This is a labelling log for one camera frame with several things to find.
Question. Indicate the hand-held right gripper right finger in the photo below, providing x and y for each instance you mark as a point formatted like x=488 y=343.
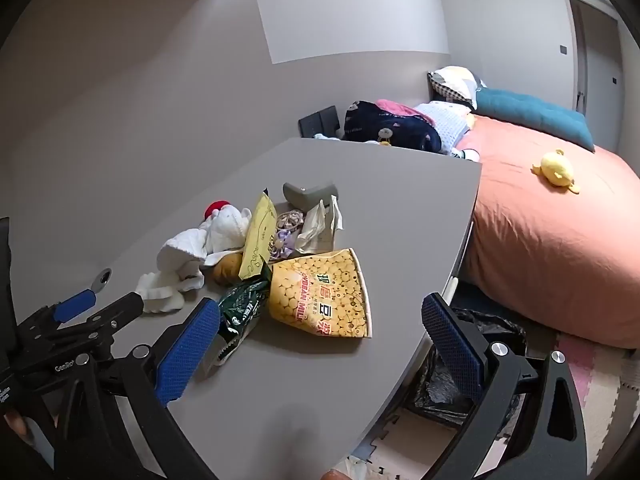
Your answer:
x=452 y=350

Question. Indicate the teal cushion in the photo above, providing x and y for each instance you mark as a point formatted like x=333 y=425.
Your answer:
x=535 y=112

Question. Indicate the white fluffy cloth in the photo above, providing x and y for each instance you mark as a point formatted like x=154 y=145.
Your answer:
x=222 y=227

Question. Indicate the green snack packet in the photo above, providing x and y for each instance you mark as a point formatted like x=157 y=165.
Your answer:
x=242 y=307

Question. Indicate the brown round ball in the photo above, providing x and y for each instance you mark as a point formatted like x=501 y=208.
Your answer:
x=227 y=267

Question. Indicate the white crumpled cloth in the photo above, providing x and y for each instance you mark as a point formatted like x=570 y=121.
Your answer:
x=325 y=136

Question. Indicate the white ribbed cloth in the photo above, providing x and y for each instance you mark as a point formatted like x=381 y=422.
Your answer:
x=162 y=290

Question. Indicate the purple fabric flower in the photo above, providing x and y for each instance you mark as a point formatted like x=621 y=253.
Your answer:
x=279 y=245

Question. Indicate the white blue checked blanket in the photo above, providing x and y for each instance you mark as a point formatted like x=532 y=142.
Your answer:
x=447 y=122

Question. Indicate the white table leg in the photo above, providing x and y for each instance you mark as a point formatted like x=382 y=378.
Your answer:
x=453 y=287

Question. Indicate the black trash bag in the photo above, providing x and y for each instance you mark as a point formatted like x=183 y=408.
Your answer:
x=492 y=327

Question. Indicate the grey door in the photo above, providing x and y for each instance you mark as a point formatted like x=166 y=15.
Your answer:
x=600 y=65

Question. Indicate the navy printed blanket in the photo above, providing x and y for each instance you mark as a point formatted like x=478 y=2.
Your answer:
x=390 y=127

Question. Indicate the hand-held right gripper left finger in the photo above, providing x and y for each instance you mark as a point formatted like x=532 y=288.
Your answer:
x=187 y=355

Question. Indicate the crumpled clear plastic wrapper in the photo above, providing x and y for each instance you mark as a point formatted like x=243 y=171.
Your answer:
x=320 y=227

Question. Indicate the grey foam corner guard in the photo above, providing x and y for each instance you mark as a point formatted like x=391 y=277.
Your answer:
x=305 y=194

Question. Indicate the yellow duck plush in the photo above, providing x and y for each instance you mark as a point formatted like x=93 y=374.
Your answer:
x=555 y=170

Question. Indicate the pink cloth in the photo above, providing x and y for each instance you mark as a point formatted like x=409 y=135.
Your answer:
x=400 y=108

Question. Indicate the red heart plush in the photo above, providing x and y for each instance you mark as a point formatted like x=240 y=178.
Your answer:
x=217 y=206

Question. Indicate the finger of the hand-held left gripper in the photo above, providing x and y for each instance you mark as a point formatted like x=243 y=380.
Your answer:
x=75 y=304
x=117 y=310

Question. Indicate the person's left hand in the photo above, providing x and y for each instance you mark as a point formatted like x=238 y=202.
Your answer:
x=15 y=422

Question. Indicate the yellow dotted drink bag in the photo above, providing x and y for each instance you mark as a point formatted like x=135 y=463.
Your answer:
x=320 y=295

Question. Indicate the orange bed sheet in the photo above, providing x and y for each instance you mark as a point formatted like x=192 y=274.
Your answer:
x=550 y=240

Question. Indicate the checked patchwork pillow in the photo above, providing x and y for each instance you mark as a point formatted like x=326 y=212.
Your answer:
x=452 y=85

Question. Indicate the beige fabric flower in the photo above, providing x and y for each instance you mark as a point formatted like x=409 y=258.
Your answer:
x=290 y=220

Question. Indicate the long yellow snack wrapper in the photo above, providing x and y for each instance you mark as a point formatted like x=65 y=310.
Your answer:
x=260 y=230

